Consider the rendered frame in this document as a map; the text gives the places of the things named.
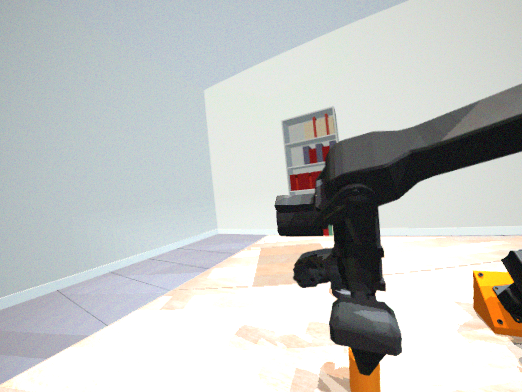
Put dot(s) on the dark grey round pedestal with short shaft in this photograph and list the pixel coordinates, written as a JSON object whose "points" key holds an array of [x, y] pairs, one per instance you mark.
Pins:
{"points": [[343, 293]]}

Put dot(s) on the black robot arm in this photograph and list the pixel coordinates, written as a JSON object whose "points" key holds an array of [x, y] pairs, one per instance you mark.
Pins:
{"points": [[370, 170]]}

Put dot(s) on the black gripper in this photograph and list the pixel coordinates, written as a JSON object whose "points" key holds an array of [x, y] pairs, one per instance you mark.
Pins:
{"points": [[369, 327]]}

